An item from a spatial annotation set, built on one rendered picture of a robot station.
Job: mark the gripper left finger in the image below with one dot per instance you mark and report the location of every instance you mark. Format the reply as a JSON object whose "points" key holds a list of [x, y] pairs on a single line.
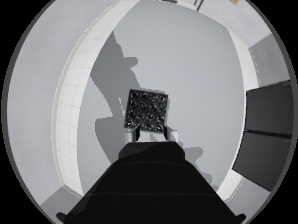
{"points": [[133, 135]]}

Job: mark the black knob box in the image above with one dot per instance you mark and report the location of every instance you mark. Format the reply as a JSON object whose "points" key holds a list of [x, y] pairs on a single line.
{"points": [[139, 110]]}

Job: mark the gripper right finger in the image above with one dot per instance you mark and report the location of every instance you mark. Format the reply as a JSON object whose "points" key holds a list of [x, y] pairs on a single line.
{"points": [[170, 134]]}

